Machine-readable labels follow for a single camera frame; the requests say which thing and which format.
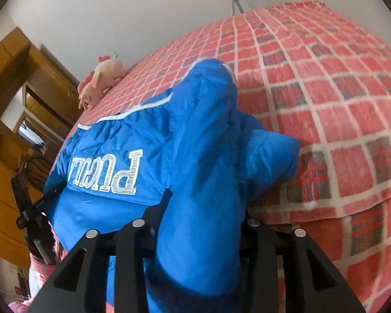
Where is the blue puffer jacket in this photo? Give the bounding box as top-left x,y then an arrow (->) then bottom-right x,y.
45,59 -> 300,312

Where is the pink sleeve forearm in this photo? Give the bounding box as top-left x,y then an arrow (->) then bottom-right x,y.
8,249 -> 68,313

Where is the wooden wardrobe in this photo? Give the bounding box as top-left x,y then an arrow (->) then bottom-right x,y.
0,28 -> 56,268

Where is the wooden door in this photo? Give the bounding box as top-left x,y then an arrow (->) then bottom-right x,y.
21,45 -> 82,160

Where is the pink plush toy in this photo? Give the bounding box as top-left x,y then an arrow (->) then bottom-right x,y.
77,55 -> 131,110

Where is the red plaid bed blanket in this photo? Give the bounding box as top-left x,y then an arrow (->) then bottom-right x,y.
71,1 -> 391,312

